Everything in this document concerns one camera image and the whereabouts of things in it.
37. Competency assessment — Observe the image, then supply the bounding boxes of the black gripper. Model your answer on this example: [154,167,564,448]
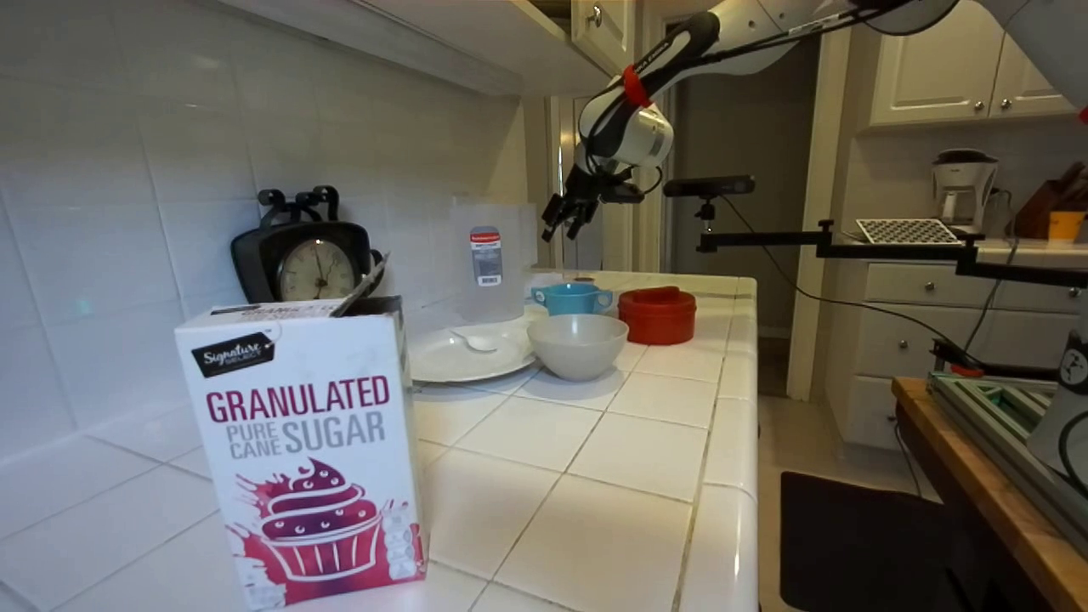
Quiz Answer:
[537,165,648,246]

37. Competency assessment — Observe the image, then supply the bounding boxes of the white plate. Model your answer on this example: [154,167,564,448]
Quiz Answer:
[404,321,537,387]

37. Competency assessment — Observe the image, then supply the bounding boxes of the clear plastic container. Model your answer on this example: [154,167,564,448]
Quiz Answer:
[449,202,542,330]

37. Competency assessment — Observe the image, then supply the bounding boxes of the white bowl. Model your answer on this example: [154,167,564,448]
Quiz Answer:
[524,309,632,386]

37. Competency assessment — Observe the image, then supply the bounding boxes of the red pot with lid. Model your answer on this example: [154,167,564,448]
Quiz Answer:
[614,284,701,346]

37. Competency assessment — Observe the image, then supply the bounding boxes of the black clock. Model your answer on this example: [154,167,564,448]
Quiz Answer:
[228,183,408,343]

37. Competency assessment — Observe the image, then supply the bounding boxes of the white grid rack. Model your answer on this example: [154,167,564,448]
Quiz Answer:
[850,215,969,252]

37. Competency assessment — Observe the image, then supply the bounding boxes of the white lower cabinets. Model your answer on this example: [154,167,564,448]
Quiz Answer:
[823,260,1065,455]

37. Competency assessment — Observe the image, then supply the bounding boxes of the white cabinets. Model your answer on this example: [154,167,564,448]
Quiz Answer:
[856,0,1080,130]
[823,260,1065,455]

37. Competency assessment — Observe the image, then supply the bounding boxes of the white upper cabinets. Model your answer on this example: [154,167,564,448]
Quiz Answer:
[856,0,1080,130]

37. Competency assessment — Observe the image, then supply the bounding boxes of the black floor mat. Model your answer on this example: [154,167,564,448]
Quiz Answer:
[779,470,979,612]

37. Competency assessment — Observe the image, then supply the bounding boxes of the wooden knife block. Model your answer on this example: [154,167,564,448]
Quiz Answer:
[1008,159,1088,246]

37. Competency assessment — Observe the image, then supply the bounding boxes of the grey green equipment box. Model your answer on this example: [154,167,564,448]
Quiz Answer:
[924,367,1088,556]

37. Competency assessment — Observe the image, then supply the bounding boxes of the yellow cup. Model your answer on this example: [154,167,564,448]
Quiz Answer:
[1044,209,1088,246]

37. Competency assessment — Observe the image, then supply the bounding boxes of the wooden table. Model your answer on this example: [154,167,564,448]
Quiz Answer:
[889,376,1088,612]

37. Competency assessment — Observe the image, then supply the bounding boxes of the teal bowl with handle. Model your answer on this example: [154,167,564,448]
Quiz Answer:
[527,277,614,321]

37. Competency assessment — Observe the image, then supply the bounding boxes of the black stereo camera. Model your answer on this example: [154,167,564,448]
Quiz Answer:
[658,174,758,206]

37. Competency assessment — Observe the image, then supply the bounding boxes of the white wall cabinet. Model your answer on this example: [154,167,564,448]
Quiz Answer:
[225,0,642,101]

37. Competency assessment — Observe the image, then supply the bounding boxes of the black camera cable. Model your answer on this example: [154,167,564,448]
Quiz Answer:
[717,195,964,367]

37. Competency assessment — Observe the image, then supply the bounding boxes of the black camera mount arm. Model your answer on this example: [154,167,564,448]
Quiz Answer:
[692,195,1088,288]

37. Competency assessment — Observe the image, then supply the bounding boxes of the black red handled tool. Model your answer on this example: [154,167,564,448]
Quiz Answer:
[927,338,987,382]

